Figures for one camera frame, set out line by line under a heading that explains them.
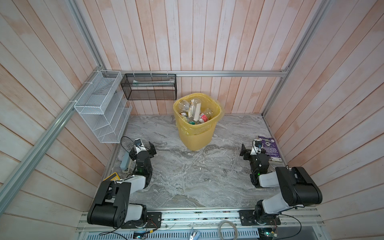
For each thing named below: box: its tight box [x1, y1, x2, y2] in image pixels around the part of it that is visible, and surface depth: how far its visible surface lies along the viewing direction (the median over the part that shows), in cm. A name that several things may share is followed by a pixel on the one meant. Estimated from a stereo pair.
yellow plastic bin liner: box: [173, 92, 225, 136], surface depth 86 cm
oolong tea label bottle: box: [188, 98, 201, 122], surface depth 89 cm
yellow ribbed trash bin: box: [173, 93, 225, 151], surface depth 88 cm
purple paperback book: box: [258, 135, 283, 162], surface depth 100 cm
